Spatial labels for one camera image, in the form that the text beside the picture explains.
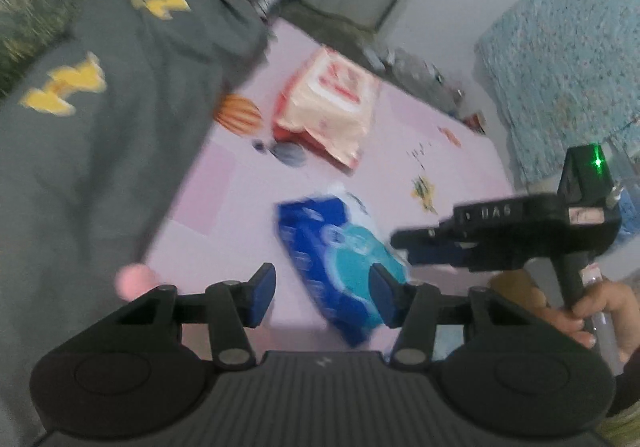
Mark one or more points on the pink wet wipes pack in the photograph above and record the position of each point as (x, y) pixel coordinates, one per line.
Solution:
(325, 102)

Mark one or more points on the person's right hand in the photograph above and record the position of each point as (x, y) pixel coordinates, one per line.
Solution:
(615, 307)

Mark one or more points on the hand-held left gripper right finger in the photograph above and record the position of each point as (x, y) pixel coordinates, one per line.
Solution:
(385, 294)

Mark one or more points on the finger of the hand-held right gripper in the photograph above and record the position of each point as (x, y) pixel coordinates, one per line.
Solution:
(440, 259)
(420, 238)

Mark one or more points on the grey blanket with yellow print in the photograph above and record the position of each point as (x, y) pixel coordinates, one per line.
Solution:
(125, 127)

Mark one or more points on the pink plush doll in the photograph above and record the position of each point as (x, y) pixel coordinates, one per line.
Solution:
(131, 281)

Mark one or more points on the green floral pillow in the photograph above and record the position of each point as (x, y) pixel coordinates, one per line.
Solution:
(30, 2)

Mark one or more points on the pink bed mat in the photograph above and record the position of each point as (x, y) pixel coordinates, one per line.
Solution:
(225, 187)

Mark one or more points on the blue wet wipes pack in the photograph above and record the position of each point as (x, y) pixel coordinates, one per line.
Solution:
(340, 247)

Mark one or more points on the blue floral cloth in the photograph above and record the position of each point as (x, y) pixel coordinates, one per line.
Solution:
(565, 52)

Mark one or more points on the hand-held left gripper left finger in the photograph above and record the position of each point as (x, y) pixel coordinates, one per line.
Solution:
(262, 294)

